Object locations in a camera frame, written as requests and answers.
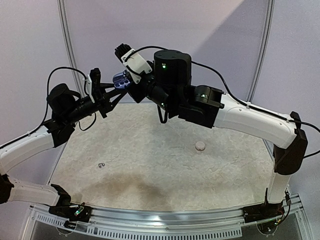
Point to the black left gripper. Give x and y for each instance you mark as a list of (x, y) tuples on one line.
[(106, 102)]

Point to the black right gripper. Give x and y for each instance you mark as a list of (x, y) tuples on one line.
[(136, 89)]

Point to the blue-grey earbud charging case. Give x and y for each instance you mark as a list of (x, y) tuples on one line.
[(121, 80)]

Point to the pink white earbud charging case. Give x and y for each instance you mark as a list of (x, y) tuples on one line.
[(200, 146)]

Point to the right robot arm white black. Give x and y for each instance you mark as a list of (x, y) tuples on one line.
[(166, 81)]

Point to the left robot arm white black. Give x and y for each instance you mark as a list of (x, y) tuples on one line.
[(68, 107)]

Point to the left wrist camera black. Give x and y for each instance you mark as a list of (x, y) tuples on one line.
[(92, 85)]

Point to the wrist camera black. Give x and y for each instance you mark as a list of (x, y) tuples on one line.
[(92, 85), (133, 62)]

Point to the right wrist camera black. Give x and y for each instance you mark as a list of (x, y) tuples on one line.
[(133, 62)]

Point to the aluminium corner post right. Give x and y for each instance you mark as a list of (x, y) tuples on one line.
[(262, 49)]

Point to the aluminium front rail base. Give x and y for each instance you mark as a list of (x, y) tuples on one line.
[(123, 224)]

